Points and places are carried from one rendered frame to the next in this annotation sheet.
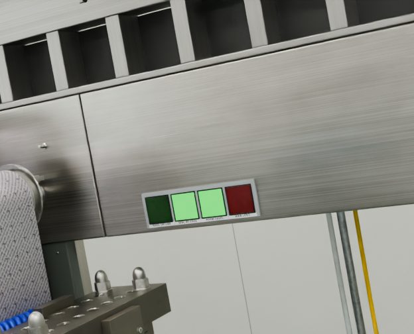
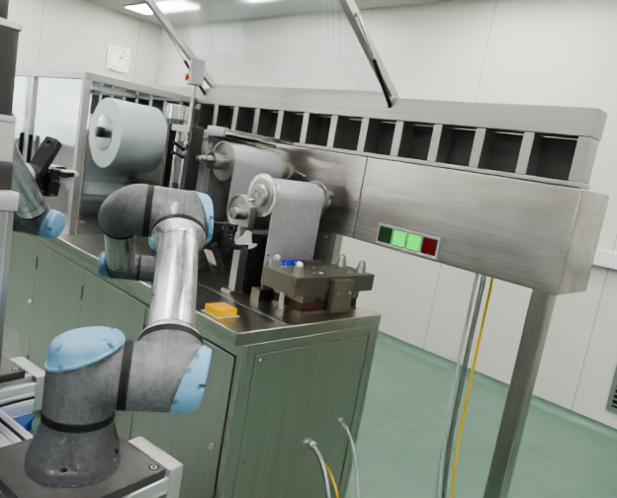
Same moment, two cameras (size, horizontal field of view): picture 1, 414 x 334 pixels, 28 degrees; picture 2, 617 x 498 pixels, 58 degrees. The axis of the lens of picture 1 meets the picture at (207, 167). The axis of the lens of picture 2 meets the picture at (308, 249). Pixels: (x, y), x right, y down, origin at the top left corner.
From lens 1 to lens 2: 32 cm
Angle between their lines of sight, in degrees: 15
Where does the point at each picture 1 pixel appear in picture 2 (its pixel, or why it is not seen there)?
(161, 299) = (368, 282)
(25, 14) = (356, 103)
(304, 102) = (484, 207)
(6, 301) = (290, 251)
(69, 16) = (378, 113)
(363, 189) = (496, 267)
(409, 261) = not seen: hidden behind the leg
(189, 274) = (404, 279)
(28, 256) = (308, 232)
